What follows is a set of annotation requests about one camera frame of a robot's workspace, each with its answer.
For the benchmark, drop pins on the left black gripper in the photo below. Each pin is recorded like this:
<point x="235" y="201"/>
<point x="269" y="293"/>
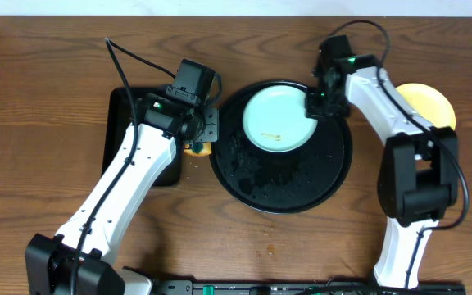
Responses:
<point x="210" y="124"/>

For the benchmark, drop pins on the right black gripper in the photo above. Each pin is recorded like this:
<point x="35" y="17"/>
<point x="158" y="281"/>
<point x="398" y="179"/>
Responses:
<point x="315" y="103"/>

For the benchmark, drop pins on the green and yellow sponge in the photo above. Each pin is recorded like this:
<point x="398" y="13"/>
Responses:
<point x="198" y="149"/>

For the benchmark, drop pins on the light blue plate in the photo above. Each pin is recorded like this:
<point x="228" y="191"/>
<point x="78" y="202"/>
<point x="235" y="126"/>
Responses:
<point x="274" y="119"/>

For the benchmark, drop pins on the yellow plate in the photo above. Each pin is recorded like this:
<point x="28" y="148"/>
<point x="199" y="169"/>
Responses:
<point x="429" y="103"/>

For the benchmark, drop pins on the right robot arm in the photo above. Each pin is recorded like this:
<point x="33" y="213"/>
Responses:
<point x="419" y="176"/>

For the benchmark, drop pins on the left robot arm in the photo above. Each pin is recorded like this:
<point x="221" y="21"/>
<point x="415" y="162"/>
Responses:
<point x="79" y="258"/>

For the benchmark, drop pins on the round black tray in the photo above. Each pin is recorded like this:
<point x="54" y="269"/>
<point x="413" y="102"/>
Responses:
<point x="286" y="182"/>

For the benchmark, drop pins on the black rectangular tray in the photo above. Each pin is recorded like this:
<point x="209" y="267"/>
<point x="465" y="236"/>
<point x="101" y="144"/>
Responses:
<point x="118" y="120"/>

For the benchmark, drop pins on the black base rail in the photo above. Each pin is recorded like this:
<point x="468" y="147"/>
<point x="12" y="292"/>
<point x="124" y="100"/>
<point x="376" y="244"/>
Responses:
<point x="334" y="287"/>

